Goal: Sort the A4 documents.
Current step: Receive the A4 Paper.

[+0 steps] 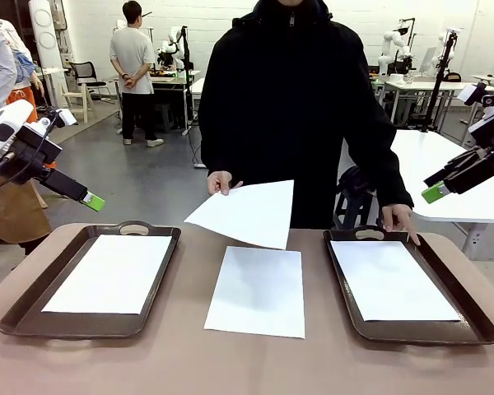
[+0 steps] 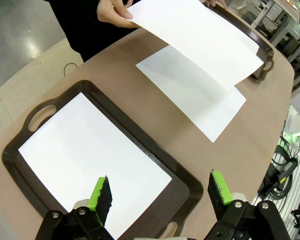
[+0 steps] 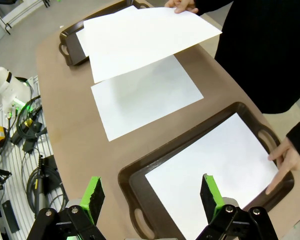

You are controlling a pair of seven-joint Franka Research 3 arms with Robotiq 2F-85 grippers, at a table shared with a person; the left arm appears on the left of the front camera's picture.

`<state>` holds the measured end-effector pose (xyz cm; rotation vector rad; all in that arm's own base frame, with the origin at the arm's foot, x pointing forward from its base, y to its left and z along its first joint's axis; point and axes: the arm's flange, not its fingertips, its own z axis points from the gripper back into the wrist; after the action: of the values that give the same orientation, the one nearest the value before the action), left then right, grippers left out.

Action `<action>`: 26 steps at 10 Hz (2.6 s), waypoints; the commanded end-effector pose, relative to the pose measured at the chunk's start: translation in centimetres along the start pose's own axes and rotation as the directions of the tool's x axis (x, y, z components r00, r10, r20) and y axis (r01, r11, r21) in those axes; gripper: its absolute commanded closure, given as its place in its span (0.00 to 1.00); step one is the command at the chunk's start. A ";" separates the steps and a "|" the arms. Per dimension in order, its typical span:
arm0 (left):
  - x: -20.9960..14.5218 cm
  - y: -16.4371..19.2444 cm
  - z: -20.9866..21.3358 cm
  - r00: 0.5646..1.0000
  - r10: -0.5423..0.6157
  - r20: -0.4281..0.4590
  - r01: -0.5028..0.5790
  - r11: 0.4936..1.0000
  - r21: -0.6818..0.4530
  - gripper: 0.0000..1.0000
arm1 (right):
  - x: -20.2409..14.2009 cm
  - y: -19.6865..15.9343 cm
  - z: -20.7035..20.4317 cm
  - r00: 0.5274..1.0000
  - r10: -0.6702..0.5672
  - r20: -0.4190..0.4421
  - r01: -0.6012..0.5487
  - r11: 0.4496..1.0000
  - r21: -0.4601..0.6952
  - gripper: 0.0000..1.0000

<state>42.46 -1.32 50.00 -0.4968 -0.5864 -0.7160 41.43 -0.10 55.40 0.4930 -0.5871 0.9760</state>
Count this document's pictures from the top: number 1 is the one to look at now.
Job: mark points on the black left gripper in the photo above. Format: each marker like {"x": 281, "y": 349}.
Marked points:
{"x": 33, "y": 152}

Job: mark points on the white A4 paper sheet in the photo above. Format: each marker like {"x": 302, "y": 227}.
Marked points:
{"x": 251, "y": 214}
{"x": 255, "y": 296}
{"x": 107, "y": 275}
{"x": 391, "y": 280}

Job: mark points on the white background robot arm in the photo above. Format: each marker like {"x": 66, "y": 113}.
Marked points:
{"x": 389, "y": 41}

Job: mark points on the person's left forearm black sleeve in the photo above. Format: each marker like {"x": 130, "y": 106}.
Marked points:
{"x": 389, "y": 177}

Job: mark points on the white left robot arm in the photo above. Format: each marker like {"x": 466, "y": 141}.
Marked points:
{"x": 8, "y": 113}

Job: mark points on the person's right forearm black sleeve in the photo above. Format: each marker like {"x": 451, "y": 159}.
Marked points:
{"x": 216, "y": 152}

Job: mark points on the white desk robot arm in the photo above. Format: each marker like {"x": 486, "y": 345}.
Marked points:
{"x": 175, "y": 35}

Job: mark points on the person's left hand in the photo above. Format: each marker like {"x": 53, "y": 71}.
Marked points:
{"x": 399, "y": 215}

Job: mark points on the person's right hand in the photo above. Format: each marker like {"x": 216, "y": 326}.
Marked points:
{"x": 220, "y": 182}

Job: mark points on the large white table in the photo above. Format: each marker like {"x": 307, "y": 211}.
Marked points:
{"x": 420, "y": 156}

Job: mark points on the black cloth bundle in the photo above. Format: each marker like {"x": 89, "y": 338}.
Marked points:
{"x": 354, "y": 179}

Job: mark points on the long white workbench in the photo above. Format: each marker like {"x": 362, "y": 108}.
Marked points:
{"x": 436, "y": 85}

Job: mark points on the light wooden chair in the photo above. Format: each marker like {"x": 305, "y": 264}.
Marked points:
{"x": 82, "y": 95}

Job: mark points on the black tripod stand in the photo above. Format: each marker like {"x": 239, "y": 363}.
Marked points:
{"x": 439, "y": 82}

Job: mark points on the person with orange apron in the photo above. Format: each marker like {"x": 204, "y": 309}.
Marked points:
{"x": 22, "y": 107}

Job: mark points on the small black plastic stool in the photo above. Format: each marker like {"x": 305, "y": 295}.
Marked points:
{"x": 166, "y": 117}

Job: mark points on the black mesh office chair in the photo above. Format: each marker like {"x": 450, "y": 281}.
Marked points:
{"x": 82, "y": 72}

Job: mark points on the brown plastic serving tray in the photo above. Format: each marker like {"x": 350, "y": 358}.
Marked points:
{"x": 29, "y": 317}
{"x": 473, "y": 325}

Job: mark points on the background work desk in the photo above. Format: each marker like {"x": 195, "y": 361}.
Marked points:
{"x": 173, "y": 84}

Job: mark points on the man in white T-shirt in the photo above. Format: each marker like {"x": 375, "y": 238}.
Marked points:
{"x": 133, "y": 57}

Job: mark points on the tall white air conditioner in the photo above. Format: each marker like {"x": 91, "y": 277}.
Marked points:
{"x": 45, "y": 41}

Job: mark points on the person in black jacket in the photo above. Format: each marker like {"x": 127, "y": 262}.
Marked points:
{"x": 284, "y": 103}

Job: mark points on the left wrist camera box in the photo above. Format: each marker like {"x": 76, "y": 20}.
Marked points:
{"x": 68, "y": 117}

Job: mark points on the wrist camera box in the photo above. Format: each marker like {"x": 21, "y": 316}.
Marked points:
{"x": 68, "y": 117}
{"x": 469, "y": 94}

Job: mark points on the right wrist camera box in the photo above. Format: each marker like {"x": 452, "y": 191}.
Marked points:
{"x": 469, "y": 94}

